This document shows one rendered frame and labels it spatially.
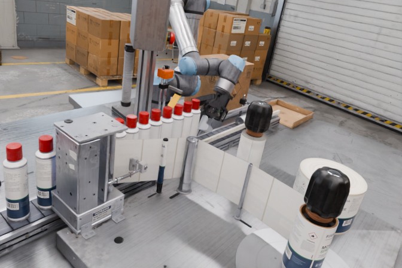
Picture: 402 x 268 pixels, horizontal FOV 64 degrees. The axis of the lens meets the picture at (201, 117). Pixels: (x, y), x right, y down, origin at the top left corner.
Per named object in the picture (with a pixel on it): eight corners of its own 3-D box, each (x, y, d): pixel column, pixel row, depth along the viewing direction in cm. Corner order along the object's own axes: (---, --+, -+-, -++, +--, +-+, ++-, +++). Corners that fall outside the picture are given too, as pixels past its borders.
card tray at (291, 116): (292, 128, 183) (294, 122, 181) (253, 112, 197) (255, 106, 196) (311, 118, 205) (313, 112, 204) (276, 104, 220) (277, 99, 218)
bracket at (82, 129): (78, 144, 70) (78, 140, 70) (52, 125, 76) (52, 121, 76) (128, 130, 80) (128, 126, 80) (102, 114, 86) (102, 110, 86)
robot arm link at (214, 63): (197, 56, 141) (212, 58, 132) (218, 57, 147) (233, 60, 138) (196, 74, 143) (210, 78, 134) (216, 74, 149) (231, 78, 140)
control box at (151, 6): (133, 49, 97) (137, -19, 90) (129, 38, 112) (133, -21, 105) (166, 52, 100) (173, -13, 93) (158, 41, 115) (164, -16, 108)
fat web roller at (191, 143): (184, 196, 101) (193, 143, 94) (174, 189, 104) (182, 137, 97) (194, 191, 105) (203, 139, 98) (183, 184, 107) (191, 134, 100)
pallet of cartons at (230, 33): (216, 92, 502) (230, 16, 459) (181, 76, 555) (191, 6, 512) (261, 85, 583) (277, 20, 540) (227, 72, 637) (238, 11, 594)
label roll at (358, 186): (294, 186, 117) (305, 151, 112) (352, 208, 110) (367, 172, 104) (282, 216, 100) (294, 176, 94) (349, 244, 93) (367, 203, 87)
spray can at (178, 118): (171, 159, 121) (178, 108, 113) (162, 153, 124) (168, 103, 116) (181, 155, 125) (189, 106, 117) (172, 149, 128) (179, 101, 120)
